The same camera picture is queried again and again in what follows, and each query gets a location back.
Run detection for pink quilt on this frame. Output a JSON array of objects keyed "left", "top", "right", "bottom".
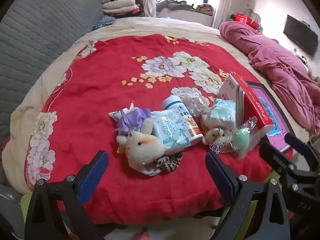
[{"left": 219, "top": 21, "right": 320, "bottom": 136}]

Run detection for red and white carton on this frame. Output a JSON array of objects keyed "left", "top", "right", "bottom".
[{"left": 216, "top": 74, "right": 274, "bottom": 130}]

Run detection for white supplement bottle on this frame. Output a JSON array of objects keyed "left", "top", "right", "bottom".
[{"left": 161, "top": 95, "right": 204, "bottom": 145}]

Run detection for blue patterned pillow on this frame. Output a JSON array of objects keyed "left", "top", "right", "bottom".
[{"left": 93, "top": 15, "right": 116, "bottom": 30}]

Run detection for stack of folded clothes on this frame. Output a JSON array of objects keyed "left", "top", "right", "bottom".
[{"left": 101, "top": 0, "right": 144, "bottom": 17}]

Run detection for silver hair clip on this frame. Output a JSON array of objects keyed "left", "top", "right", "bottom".
[{"left": 209, "top": 141, "right": 225, "bottom": 153}]

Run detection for red floral blanket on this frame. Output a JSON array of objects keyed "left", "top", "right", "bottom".
[{"left": 26, "top": 34, "right": 294, "bottom": 225}]

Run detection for cream hamster plush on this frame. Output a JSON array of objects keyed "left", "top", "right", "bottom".
[{"left": 116, "top": 118, "right": 166, "bottom": 174}]

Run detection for black television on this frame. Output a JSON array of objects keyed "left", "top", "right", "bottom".
[{"left": 283, "top": 14, "right": 318, "bottom": 57}]

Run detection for cream bear plush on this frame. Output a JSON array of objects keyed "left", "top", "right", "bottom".
[{"left": 201, "top": 114, "right": 234, "bottom": 147}]

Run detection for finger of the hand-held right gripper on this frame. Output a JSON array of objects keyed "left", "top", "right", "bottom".
[
  {"left": 259, "top": 142, "right": 309, "bottom": 180},
  {"left": 284, "top": 132, "right": 320, "bottom": 167}
]

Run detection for green plush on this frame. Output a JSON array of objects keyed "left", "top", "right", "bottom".
[{"left": 229, "top": 120, "right": 260, "bottom": 159}]

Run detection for clear plastic bag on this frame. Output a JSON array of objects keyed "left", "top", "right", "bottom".
[{"left": 184, "top": 90, "right": 210, "bottom": 117}]

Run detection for grey clothing on sill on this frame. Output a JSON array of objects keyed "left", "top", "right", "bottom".
[{"left": 156, "top": 0, "right": 195, "bottom": 12}]

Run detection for patterned cushion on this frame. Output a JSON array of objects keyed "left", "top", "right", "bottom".
[{"left": 195, "top": 4, "right": 215, "bottom": 15}]

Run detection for small green tissue pack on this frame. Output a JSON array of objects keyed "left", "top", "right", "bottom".
[{"left": 209, "top": 99, "right": 237, "bottom": 130}]

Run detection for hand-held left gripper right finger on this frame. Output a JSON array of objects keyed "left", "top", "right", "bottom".
[{"left": 205, "top": 151, "right": 292, "bottom": 240}]

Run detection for purple sachet pouch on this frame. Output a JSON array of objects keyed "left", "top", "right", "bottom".
[{"left": 115, "top": 102, "right": 152, "bottom": 133}]

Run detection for large green tissue pack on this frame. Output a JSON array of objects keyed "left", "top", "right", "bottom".
[{"left": 151, "top": 110, "right": 192, "bottom": 153}]

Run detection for beige bed sheet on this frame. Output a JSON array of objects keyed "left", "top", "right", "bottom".
[{"left": 2, "top": 17, "right": 310, "bottom": 196}]

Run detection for green cloth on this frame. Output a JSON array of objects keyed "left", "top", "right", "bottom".
[{"left": 20, "top": 170, "right": 284, "bottom": 240}]

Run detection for dark box with pink book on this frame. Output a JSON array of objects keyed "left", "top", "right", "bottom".
[{"left": 246, "top": 80, "right": 293, "bottom": 153}]

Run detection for red gift bag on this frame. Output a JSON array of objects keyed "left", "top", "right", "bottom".
[{"left": 234, "top": 12, "right": 260, "bottom": 30}]

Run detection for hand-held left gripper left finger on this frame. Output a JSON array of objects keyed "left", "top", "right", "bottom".
[{"left": 24, "top": 150, "right": 110, "bottom": 240}]

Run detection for leopard print scrunchie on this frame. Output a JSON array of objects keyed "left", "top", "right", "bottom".
[{"left": 153, "top": 152, "right": 184, "bottom": 173}]

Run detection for grey quilted headboard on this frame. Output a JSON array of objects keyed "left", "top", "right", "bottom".
[{"left": 0, "top": 0, "right": 104, "bottom": 140}]

